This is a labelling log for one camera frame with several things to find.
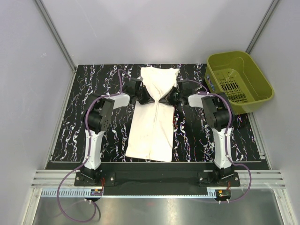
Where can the slotted grey cable duct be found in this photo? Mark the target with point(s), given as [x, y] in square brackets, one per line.
[138, 193]

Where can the olive green plastic basket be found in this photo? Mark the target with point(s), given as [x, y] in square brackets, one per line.
[237, 75]

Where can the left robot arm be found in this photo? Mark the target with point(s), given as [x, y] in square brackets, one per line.
[97, 118]

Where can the black patterned table mat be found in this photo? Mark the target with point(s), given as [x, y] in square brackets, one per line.
[192, 141]

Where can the aluminium frame post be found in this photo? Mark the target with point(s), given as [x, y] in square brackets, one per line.
[49, 23]
[263, 24]

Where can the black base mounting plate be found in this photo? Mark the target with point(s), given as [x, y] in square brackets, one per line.
[202, 174]

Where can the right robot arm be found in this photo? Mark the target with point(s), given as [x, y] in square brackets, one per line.
[219, 117]

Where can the aluminium rail profile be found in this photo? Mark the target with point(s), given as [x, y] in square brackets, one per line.
[52, 179]

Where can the right aluminium frame post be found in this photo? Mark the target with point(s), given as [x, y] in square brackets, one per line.
[263, 24]

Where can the white t shirt red print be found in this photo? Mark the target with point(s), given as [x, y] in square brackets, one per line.
[151, 132]

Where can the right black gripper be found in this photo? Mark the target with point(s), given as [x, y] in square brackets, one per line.
[167, 99]

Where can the left aluminium frame post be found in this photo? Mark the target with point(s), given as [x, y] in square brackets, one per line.
[49, 23]

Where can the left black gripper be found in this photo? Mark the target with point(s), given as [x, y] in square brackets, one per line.
[148, 99]

